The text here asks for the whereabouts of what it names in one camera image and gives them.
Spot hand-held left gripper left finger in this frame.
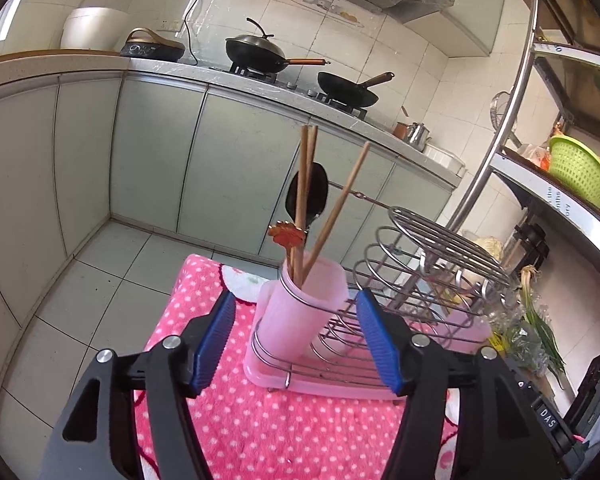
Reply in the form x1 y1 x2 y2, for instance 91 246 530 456
37 287 238 480

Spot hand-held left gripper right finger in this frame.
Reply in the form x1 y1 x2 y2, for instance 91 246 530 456
355 287 566 480

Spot pink plastic utensil cup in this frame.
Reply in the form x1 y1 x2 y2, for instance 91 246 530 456
254 257 348 356

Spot thin stick with leaf top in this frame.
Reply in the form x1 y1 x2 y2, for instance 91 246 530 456
267 221 306 281

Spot black plastic spoon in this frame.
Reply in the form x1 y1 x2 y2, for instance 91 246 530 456
286 162 329 231

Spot black box device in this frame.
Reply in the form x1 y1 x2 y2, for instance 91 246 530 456
562 347 600 441

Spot pink plastic drip tray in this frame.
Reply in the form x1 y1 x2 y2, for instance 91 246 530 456
244 280 493 401

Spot green onions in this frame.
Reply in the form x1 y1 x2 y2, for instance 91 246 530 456
520 266 566 391

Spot pink polka-dot towel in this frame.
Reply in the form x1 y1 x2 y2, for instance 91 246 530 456
135 254 461 480

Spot white dish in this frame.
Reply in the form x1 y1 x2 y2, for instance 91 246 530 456
424 144 467 172

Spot metal kettle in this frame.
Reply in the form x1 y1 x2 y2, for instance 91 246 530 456
405 121 433 151

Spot copper pot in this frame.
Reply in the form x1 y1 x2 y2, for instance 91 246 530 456
394 106 412 142

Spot green plastic colander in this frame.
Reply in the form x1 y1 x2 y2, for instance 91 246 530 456
549 136 600 208

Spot metal strainer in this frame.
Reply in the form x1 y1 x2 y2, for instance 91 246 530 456
490 91 523 148

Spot gas stove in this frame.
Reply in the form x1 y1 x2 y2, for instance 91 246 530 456
210 62 368 121

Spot metal storage shelf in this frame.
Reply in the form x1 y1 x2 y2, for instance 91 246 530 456
445 0 600 281

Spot black wok with lid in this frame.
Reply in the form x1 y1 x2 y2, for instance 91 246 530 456
225 17 331 76

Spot black induction cooker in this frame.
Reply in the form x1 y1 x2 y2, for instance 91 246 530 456
120 27 186 63

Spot white rice cooker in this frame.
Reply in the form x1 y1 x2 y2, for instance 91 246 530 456
61 7 131 53

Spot metal wire dish rack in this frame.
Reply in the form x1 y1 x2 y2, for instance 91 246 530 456
250 205 513 391

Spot black power cable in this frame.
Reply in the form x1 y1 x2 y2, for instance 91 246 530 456
184 0 211 66

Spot grey wall cabinet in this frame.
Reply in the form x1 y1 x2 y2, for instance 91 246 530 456
420 0 508 58

